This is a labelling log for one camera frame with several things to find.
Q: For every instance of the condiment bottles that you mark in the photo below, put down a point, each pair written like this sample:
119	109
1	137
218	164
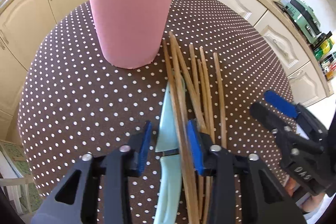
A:
324	52

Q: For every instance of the wooden chopstick far right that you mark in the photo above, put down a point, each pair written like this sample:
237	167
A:
223	131

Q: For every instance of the short wooden chopstick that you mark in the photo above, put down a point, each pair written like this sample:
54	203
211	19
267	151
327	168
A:
204	94

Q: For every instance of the wooden chopstick middle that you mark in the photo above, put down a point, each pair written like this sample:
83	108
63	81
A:
194	71

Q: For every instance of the brown polka dot tablecloth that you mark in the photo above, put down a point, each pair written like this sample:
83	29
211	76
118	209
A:
74	102

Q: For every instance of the pink utensil cup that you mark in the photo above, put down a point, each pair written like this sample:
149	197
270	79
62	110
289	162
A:
130	31

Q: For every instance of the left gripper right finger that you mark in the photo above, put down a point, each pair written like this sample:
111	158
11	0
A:
200	143

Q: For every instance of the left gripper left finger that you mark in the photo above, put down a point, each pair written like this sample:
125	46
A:
139	143

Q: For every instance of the mint green sheathed knife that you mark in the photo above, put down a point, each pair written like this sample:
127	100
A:
170	161

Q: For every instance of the person's right hand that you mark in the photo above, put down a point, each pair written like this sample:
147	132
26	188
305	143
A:
307	202

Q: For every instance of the wooden chopstick leftmost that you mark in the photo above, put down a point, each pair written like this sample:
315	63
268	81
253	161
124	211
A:
178	101

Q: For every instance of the wooden chopstick dark left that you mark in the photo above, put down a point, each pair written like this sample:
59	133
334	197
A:
189	84

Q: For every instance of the green countertop appliance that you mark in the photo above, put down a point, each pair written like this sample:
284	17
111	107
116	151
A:
305	19

